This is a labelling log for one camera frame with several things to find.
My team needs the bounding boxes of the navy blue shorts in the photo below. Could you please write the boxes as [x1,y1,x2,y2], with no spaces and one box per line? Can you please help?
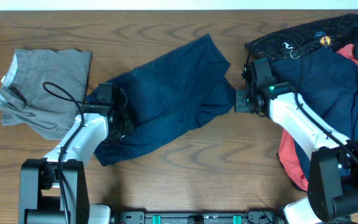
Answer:
[94,35,235,166]

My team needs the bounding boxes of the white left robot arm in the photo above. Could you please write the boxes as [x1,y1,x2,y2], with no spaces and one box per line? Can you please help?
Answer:
[18,85,135,223]

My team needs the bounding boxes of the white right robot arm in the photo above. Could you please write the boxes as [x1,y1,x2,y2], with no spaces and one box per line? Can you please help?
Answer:
[236,72,358,223]

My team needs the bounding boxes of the red garment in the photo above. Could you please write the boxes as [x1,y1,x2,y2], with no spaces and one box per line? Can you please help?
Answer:
[277,43,358,192]

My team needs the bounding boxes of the folded grey shorts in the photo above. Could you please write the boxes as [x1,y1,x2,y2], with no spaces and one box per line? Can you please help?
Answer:
[0,49,92,140]

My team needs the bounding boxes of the black patterned shorts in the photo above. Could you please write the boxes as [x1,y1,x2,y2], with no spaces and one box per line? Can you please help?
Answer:
[245,14,358,62]

